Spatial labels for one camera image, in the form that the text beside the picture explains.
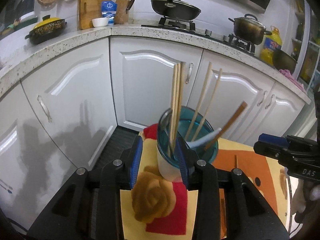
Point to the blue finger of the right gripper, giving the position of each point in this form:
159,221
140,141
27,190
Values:
272,150
272,139

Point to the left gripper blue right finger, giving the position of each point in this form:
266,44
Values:
180,152

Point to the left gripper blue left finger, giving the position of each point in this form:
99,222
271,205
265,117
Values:
134,160

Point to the white ceramic spoon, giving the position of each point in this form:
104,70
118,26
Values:
203,140

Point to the metal spoon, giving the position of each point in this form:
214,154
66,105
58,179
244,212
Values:
163,133

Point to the right gloved hand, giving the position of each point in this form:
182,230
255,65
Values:
304,199

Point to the teal rimmed floral utensil holder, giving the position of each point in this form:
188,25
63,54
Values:
167,161

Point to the pink cloth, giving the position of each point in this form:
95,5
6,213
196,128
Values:
287,74

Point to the dark metal bowl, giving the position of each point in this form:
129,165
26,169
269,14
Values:
282,60

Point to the yellow oil bottle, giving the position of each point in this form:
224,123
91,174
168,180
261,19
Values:
271,43

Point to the steel stock pot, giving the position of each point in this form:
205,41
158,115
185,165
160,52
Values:
249,29

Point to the black gas stove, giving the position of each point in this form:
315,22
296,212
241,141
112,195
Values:
189,27

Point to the small white bowl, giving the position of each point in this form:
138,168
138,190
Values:
100,22

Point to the black wok with lid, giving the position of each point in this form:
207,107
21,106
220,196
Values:
176,9

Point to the wooden knife block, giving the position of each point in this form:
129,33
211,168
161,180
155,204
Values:
122,12

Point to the yellow lid black casserole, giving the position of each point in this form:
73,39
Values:
48,28

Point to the wooden cutting board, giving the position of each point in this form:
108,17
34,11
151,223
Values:
87,11

